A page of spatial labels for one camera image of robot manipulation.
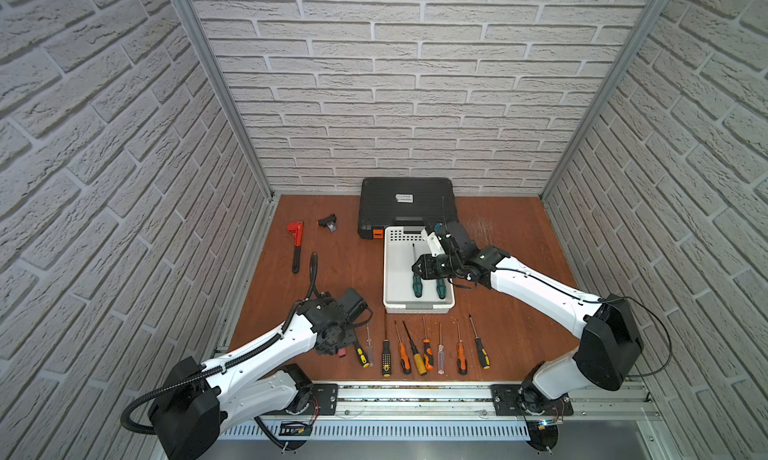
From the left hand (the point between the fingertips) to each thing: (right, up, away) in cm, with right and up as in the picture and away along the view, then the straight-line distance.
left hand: (348, 336), depth 80 cm
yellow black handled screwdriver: (+19, -6, -1) cm, 20 cm away
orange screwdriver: (+31, -7, -2) cm, 32 cm away
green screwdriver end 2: (+20, +13, +12) cm, 26 cm away
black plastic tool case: (+16, +39, +30) cm, 52 cm away
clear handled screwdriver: (+25, -5, -1) cm, 26 cm away
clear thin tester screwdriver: (+6, -4, +1) cm, 7 cm away
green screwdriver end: (+27, +11, +11) cm, 32 cm away
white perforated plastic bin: (+16, +23, +22) cm, 36 cm away
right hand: (+19, +19, +1) cm, 27 cm away
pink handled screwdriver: (-1, -3, -4) cm, 5 cm away
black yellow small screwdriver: (+4, -5, -1) cm, 6 cm away
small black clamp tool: (-12, +32, +29) cm, 44 cm away
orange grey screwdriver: (+15, -6, -2) cm, 17 cm away
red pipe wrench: (-23, +29, +26) cm, 46 cm away
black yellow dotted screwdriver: (+10, -5, 0) cm, 12 cm away
